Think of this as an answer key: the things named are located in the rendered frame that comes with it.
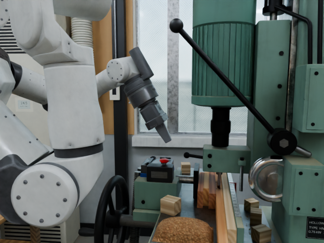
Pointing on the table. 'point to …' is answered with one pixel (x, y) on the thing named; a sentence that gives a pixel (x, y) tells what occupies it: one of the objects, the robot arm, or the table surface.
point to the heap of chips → (183, 231)
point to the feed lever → (279, 138)
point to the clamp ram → (192, 179)
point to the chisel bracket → (225, 158)
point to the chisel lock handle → (192, 155)
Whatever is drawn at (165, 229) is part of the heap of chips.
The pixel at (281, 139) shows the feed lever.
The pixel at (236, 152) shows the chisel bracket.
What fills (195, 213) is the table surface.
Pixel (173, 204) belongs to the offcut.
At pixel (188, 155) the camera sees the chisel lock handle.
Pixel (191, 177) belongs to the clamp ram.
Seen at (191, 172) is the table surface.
